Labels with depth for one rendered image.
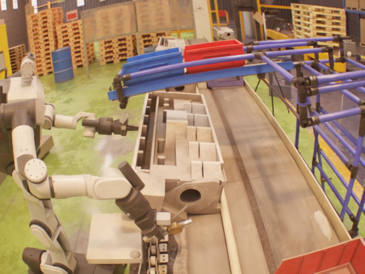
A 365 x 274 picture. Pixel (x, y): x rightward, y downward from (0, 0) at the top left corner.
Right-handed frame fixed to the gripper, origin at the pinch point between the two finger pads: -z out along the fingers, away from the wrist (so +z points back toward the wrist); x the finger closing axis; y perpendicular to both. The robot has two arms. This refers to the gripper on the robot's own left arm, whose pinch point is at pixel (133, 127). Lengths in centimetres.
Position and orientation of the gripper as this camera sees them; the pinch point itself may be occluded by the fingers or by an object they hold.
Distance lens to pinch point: 162.3
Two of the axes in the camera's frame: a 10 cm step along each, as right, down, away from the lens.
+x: 0.1, 4.1, -9.1
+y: 0.7, -9.1, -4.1
